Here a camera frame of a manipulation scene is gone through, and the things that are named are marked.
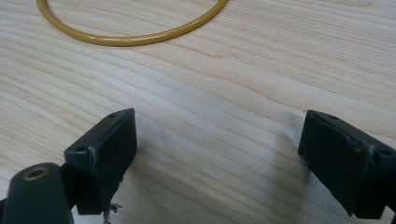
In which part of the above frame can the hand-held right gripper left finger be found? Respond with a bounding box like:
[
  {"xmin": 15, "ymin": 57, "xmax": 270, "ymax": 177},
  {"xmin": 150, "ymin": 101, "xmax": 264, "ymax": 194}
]
[{"xmin": 61, "ymin": 107, "xmax": 138, "ymax": 217}]

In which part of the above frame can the yellow ring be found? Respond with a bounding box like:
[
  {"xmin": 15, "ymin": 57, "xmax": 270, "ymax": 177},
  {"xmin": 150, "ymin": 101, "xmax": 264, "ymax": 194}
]
[{"xmin": 35, "ymin": 0, "xmax": 230, "ymax": 48}]

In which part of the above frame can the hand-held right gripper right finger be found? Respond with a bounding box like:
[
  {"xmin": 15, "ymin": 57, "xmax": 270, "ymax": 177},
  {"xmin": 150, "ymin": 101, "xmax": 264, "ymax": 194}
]
[{"xmin": 297, "ymin": 109, "xmax": 396, "ymax": 220}]

